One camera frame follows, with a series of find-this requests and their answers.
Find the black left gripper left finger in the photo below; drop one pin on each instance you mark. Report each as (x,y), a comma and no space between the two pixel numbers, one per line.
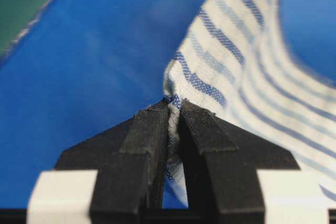
(130,159)

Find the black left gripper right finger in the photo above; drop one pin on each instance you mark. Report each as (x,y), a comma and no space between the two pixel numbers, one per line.
(220,162)

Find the blue table cloth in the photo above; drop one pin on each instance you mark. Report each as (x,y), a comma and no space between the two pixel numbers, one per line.
(90,64)

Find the white blue-striped towel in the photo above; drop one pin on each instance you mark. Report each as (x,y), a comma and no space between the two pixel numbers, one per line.
(234,62)

